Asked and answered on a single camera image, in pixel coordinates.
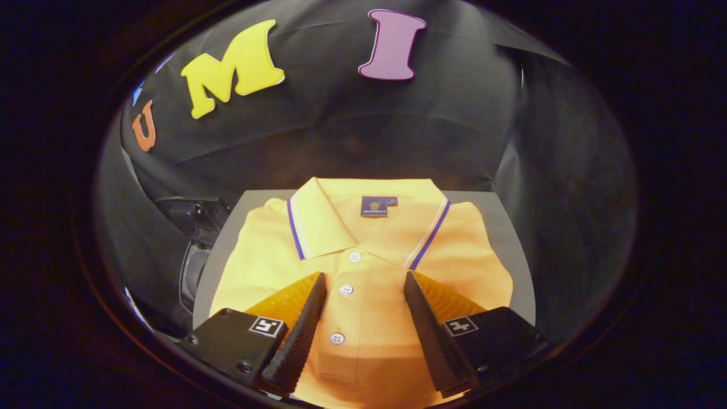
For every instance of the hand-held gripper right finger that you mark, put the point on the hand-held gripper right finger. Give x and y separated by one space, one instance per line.
434 341

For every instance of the beige cabinet with dark top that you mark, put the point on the beige cabinet with dark top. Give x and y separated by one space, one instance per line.
511 233

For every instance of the dark washing machine lid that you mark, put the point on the dark washing machine lid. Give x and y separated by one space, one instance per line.
196 218

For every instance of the orange polo shirt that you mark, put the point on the orange polo shirt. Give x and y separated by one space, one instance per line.
363 318

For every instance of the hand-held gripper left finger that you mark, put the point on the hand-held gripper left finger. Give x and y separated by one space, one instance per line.
298 341

